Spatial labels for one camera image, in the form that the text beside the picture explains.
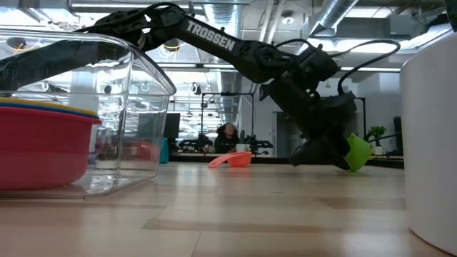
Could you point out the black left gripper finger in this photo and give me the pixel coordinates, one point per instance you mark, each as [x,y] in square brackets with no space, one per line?
[310,155]
[344,153]

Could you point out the green measuring cup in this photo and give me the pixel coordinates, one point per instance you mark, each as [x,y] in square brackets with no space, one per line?
[358,153]

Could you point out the medium blue measuring cup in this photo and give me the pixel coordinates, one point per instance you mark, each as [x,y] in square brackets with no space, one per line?
[43,108]

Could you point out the yellow measuring cup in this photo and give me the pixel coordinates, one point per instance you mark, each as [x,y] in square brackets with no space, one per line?
[43,104]

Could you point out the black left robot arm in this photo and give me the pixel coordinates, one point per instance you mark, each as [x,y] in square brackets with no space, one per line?
[210,37]

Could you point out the orange measuring cup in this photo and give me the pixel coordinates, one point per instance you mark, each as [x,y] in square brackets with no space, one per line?
[237,159]

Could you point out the clear plastic basket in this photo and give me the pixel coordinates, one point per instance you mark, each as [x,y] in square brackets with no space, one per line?
[146,107]

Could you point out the small navy measuring cup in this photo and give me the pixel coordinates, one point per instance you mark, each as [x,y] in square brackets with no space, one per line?
[93,157]

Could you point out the small potted green plant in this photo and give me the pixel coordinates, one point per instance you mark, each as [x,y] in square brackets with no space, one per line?
[376,137]

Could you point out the white mug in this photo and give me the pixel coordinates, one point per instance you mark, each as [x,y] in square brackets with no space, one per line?
[241,147]

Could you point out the person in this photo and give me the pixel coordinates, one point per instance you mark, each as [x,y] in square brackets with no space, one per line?
[225,139]

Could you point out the white plant pot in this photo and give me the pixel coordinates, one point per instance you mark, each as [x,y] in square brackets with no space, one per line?
[432,142]

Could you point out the silver ventilation duct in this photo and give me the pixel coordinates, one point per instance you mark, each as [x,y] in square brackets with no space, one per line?
[332,14]

